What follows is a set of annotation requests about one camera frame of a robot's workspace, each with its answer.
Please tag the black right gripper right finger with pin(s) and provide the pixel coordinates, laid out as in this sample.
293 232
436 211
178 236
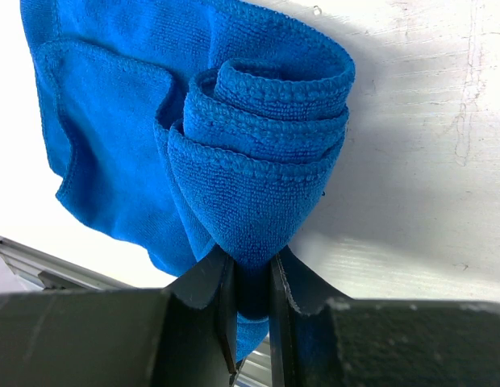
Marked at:
322 337

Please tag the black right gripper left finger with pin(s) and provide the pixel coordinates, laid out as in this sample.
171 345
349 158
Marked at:
181 335

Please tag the aluminium mounting rail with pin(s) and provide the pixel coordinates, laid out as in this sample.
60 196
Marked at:
40 271

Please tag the blue towel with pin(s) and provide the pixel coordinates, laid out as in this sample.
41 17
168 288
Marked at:
180 126

